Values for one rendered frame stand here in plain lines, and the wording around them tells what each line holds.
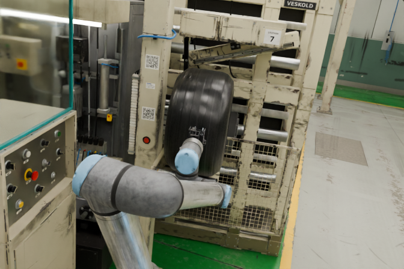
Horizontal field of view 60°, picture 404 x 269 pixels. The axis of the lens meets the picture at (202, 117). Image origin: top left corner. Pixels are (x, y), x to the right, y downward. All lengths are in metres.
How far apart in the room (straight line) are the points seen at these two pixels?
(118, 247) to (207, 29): 1.37
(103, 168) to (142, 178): 0.10
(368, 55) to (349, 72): 0.67
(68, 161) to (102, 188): 1.05
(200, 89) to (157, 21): 0.42
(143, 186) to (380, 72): 10.58
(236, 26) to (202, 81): 0.44
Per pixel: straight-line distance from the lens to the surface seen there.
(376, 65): 11.16
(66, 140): 1.88
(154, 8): 1.86
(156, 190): 0.85
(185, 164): 1.35
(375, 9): 11.13
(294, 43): 2.22
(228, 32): 2.06
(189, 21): 2.09
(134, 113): 1.99
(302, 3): 2.39
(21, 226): 1.65
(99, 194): 0.89
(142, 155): 2.06
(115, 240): 1.05
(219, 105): 1.71
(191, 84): 1.78
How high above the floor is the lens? 1.84
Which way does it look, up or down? 18 degrees down
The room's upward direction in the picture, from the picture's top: 7 degrees clockwise
